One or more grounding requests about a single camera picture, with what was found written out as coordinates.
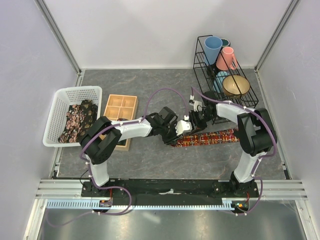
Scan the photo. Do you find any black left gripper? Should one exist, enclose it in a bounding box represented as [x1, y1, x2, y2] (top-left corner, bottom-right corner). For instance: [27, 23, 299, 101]
[159, 121, 183, 146]

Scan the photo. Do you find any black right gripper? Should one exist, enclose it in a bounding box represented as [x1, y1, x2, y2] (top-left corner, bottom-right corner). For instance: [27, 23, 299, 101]
[188, 109, 216, 135]

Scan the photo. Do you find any multicolour patchwork tie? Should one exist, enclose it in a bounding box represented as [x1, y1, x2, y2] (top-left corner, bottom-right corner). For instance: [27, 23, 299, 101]
[172, 129, 240, 148]

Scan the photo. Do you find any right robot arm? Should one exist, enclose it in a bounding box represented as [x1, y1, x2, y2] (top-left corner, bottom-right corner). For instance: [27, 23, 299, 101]
[189, 93, 277, 197]

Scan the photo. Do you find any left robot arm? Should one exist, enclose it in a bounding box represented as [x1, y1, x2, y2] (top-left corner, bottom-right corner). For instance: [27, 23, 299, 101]
[79, 107, 183, 197]

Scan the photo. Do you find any light blue cup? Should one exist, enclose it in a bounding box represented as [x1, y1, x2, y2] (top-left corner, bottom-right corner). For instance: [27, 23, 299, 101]
[213, 71, 230, 93]

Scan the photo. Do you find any wooden bowl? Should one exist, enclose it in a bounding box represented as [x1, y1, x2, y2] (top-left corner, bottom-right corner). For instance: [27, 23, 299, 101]
[222, 75, 251, 99]

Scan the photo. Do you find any wooden compartment box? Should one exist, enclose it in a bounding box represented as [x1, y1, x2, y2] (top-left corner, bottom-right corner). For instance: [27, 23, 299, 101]
[102, 94, 139, 152]

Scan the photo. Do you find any pink mug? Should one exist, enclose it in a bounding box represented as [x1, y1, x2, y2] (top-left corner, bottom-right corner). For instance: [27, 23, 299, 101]
[216, 46, 238, 71]

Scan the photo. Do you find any blue plastic cup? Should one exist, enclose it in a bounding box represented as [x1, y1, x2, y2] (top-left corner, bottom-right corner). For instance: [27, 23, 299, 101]
[204, 36, 223, 66]

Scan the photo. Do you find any dark green cup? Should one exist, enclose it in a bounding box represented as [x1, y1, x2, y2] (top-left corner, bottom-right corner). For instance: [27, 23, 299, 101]
[221, 38, 231, 48]

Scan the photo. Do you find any black gold patterned tie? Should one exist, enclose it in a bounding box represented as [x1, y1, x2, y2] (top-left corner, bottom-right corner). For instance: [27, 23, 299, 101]
[79, 99, 98, 131]

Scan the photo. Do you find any floral black pink tie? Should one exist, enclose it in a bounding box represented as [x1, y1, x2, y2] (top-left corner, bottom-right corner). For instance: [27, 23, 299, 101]
[58, 104, 85, 144]

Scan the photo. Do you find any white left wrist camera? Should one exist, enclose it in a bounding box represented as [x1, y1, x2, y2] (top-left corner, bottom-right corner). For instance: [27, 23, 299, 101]
[175, 120, 193, 135]

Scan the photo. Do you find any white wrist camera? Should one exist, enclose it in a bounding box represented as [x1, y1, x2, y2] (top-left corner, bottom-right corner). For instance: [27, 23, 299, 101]
[175, 120, 193, 135]
[189, 99, 203, 112]

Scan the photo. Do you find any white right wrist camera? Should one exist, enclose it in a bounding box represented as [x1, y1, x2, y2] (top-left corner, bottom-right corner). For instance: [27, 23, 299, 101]
[189, 99, 203, 112]

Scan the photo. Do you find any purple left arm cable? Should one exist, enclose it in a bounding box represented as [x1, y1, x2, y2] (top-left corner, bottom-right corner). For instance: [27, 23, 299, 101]
[46, 87, 190, 228]

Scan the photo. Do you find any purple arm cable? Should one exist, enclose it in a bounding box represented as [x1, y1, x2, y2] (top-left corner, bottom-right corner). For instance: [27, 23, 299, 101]
[191, 86, 278, 217]
[46, 87, 190, 228]

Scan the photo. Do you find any black wire rack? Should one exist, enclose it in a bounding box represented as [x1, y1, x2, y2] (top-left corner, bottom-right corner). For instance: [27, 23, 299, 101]
[193, 35, 259, 108]

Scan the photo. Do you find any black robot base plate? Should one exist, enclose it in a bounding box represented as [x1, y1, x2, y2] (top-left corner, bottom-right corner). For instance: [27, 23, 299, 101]
[81, 177, 260, 207]

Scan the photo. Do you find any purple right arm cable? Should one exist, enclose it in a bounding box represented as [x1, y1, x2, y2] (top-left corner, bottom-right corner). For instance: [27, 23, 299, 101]
[191, 86, 278, 217]

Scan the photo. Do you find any slotted cable duct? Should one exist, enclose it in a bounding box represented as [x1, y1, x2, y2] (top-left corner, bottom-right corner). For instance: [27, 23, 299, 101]
[46, 195, 249, 211]

